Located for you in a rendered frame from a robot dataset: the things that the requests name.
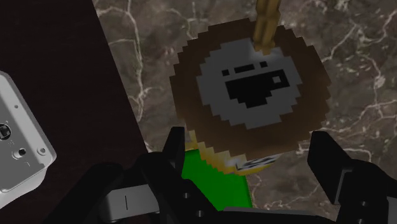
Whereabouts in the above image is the dark robot stand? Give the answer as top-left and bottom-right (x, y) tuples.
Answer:
(0, 0), (150, 224)

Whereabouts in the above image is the brown round cup-picture disc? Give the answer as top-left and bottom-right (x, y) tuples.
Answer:
(169, 17), (331, 176)

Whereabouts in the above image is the golden stick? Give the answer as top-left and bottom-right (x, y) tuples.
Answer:
(252, 0), (282, 57)

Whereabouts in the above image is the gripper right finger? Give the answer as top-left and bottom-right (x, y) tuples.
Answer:
(307, 130), (397, 224)

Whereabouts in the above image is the green flat block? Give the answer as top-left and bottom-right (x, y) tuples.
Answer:
(181, 148), (254, 213)

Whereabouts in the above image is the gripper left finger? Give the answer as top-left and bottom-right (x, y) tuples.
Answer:
(43, 126), (225, 224)

